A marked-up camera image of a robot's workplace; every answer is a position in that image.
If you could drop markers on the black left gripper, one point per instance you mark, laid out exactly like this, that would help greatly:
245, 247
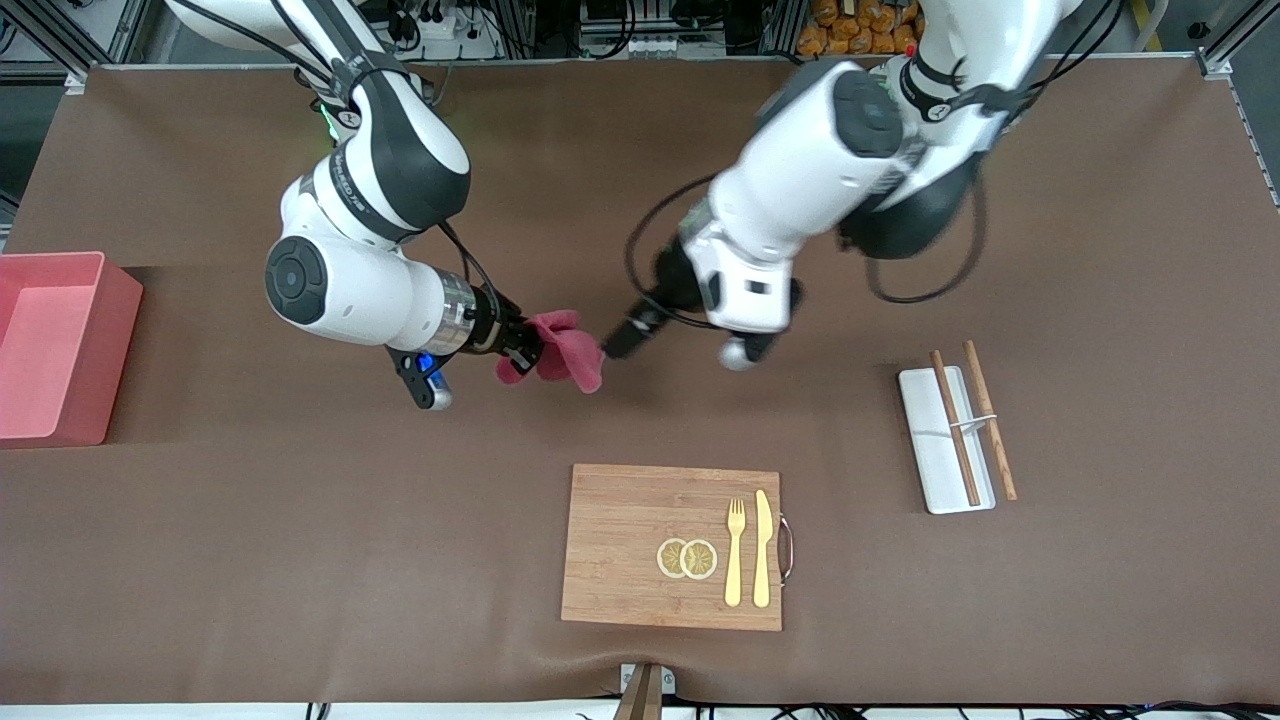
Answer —
672, 282

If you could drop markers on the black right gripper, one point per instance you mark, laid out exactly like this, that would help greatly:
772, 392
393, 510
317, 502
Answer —
500, 326

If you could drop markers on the pink microfibre cloth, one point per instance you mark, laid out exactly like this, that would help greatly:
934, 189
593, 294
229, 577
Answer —
565, 352

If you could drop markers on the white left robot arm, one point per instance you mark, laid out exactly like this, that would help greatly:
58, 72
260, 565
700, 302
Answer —
820, 160

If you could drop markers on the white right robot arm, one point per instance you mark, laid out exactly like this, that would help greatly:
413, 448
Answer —
400, 150

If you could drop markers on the bamboo cutting board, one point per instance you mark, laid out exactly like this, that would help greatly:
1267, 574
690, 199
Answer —
640, 520

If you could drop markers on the lemon slice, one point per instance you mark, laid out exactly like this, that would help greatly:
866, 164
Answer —
670, 558
703, 560

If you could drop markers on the yellow plastic fork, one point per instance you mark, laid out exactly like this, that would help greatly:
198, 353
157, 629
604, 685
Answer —
735, 560

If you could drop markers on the yellow plastic knife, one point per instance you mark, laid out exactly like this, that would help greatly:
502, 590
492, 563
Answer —
763, 550

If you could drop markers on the white rectangular tray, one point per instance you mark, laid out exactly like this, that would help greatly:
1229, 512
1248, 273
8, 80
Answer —
925, 430

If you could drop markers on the white power strip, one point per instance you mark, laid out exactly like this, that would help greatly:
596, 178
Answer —
445, 35

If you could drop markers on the wooden stick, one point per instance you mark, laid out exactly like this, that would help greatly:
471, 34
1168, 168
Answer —
990, 420
955, 430

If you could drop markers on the orange snack packs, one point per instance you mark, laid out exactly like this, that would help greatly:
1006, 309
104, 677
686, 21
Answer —
860, 30

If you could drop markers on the pink plastic bin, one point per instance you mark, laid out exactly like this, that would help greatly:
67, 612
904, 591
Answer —
50, 350

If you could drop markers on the wooden post with bracket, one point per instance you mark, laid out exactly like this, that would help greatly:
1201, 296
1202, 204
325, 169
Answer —
643, 695

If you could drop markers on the aluminium frame post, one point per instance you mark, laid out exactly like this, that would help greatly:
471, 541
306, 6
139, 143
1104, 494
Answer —
50, 40
1235, 40

